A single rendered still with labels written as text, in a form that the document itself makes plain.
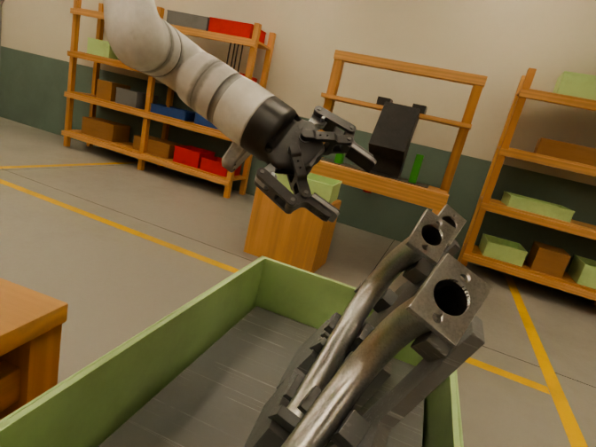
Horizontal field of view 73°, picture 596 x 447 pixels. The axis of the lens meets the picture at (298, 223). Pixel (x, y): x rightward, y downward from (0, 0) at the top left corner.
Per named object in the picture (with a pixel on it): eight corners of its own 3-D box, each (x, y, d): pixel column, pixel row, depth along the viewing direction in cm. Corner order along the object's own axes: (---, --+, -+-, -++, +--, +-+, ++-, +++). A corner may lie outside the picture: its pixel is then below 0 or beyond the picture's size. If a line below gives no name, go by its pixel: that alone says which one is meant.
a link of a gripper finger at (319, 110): (313, 108, 51) (351, 135, 51) (320, 100, 52) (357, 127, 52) (308, 121, 54) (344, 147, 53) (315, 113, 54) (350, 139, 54)
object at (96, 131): (225, 199, 538) (258, 21, 482) (59, 145, 629) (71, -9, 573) (245, 194, 588) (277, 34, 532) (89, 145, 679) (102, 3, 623)
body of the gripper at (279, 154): (236, 120, 45) (304, 168, 44) (279, 78, 49) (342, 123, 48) (231, 157, 51) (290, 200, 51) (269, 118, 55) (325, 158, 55)
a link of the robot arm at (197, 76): (225, 126, 56) (199, 119, 48) (138, 65, 57) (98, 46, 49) (253, 82, 55) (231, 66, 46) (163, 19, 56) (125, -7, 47)
